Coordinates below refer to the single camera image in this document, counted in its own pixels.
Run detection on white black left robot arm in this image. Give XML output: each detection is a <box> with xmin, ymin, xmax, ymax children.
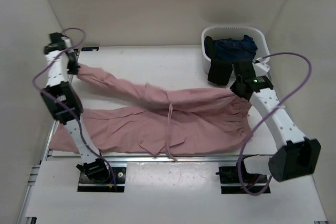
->
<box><xmin>37</xmin><ymin>33</ymin><xmax>112</xmax><ymax>183</ymax></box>

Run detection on black garment over basin edge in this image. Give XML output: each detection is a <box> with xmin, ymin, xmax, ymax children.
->
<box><xmin>204</xmin><ymin>36</ymin><xmax>233</xmax><ymax>86</ymax></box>

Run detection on aluminium table frame rail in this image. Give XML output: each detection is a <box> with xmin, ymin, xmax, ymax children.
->
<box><xmin>15</xmin><ymin>47</ymin><xmax>329</xmax><ymax>224</ymax></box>

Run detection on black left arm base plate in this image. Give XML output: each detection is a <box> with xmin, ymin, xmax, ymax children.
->
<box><xmin>77</xmin><ymin>166</ymin><xmax>127</xmax><ymax>193</ymax></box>

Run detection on dark blue garment in basin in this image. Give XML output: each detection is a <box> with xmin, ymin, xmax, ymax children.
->
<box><xmin>214</xmin><ymin>35</ymin><xmax>258</xmax><ymax>63</ymax></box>

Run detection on pink trousers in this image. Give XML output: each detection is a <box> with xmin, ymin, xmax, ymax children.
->
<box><xmin>49</xmin><ymin>63</ymin><xmax>254</xmax><ymax>162</ymax></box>

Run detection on white plastic basin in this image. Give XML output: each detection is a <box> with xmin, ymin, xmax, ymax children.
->
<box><xmin>201</xmin><ymin>25</ymin><xmax>269</xmax><ymax>74</ymax></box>

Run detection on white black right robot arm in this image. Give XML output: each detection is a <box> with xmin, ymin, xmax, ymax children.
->
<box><xmin>230</xmin><ymin>60</ymin><xmax>321</xmax><ymax>182</ymax></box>

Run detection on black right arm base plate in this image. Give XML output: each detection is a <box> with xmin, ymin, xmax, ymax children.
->
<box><xmin>216</xmin><ymin>166</ymin><xmax>268</xmax><ymax>195</ymax></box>

